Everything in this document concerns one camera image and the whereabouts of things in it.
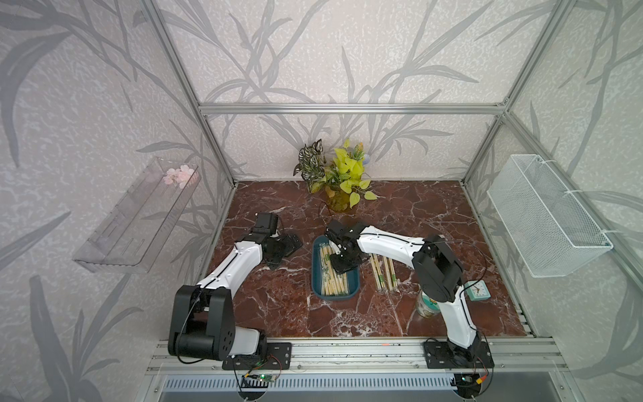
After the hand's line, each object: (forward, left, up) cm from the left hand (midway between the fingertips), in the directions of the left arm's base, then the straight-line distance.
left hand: (296, 249), depth 88 cm
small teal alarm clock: (-13, -63, -5) cm, 64 cm away
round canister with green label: (-20, -42, 0) cm, 47 cm away
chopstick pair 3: (-4, -30, -8) cm, 31 cm away
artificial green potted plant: (+21, -16, +13) cm, 30 cm away
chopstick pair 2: (-5, -33, -8) cm, 34 cm away
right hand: (-5, -15, -7) cm, 17 cm away
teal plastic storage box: (-10, -11, -6) cm, 16 cm away
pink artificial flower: (+11, +34, +24) cm, 43 cm away
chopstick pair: (-6, -35, -7) cm, 36 cm away
